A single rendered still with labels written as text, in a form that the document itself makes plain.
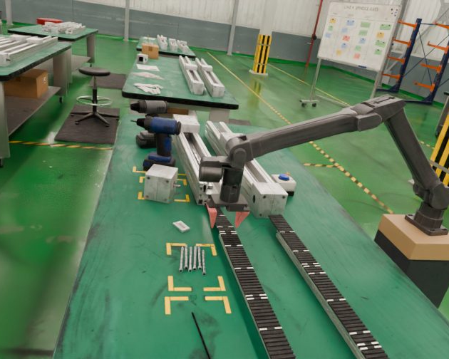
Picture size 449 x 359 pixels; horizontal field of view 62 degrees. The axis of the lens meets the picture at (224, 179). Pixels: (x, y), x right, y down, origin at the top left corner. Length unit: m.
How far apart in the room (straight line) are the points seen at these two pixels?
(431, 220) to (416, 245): 0.12
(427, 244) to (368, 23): 5.91
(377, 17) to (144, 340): 6.51
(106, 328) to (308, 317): 0.45
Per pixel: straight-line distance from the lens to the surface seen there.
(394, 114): 1.16
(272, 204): 1.28
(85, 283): 0.95
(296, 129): 1.05
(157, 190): 1.28
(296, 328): 0.91
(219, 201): 1.08
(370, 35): 6.95
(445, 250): 1.39
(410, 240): 1.32
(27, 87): 4.88
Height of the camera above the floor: 1.39
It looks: 23 degrees down
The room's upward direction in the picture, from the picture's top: 9 degrees clockwise
